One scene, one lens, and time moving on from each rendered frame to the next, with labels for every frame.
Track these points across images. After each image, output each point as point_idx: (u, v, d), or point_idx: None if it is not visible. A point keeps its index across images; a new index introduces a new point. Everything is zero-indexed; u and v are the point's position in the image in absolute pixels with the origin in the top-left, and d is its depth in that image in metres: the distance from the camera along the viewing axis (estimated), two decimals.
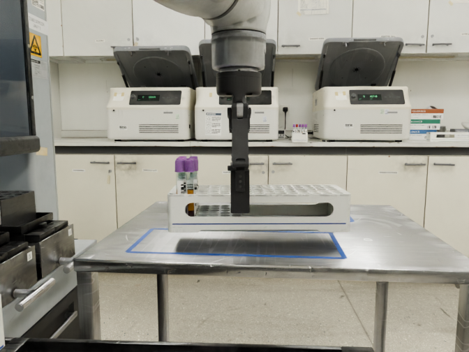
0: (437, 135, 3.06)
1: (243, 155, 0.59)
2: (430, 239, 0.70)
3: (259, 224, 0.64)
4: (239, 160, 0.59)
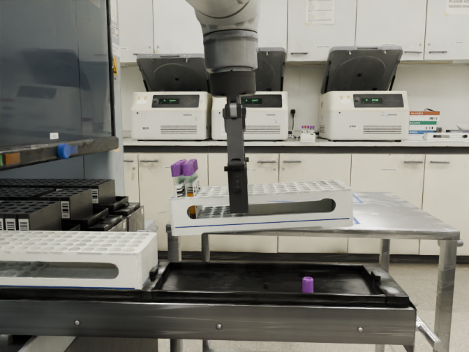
0: (434, 135, 3.30)
1: (239, 155, 0.59)
2: (420, 213, 0.94)
3: (262, 223, 0.63)
4: (234, 160, 0.59)
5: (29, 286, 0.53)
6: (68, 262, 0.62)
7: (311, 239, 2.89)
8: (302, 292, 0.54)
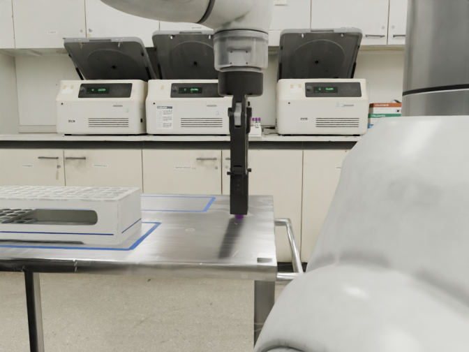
0: None
1: None
2: (262, 229, 0.61)
3: (15, 232, 0.54)
4: None
5: None
6: None
7: None
8: (234, 217, 0.68)
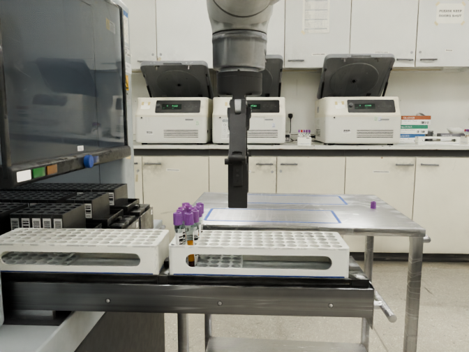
0: (426, 138, 3.43)
1: (240, 148, 0.57)
2: (396, 214, 1.07)
3: (258, 276, 0.65)
4: (236, 154, 0.57)
5: (69, 272, 0.66)
6: (95, 254, 0.76)
7: None
8: (370, 207, 1.15)
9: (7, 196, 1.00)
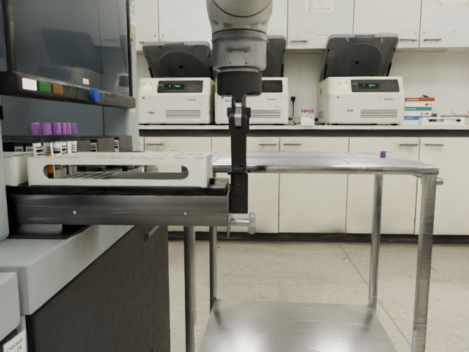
0: (429, 121, 3.41)
1: None
2: (407, 160, 1.05)
3: (116, 186, 0.64)
4: None
5: None
6: None
7: (310, 219, 3.01)
8: (380, 157, 1.12)
9: (10, 138, 0.98)
